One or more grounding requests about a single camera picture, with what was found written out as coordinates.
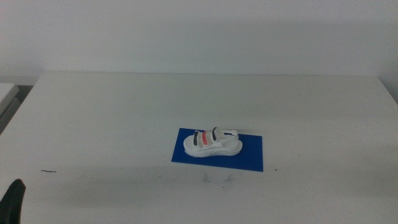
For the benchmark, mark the small dark debris strand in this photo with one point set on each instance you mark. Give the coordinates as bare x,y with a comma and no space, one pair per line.
48,171

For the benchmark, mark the blue rectangular mat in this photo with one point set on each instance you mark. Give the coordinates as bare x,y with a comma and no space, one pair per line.
248,158

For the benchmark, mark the white grey side table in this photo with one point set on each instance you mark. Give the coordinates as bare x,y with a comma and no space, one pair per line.
5,93

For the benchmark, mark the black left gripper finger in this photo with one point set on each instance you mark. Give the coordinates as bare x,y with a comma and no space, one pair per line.
12,202

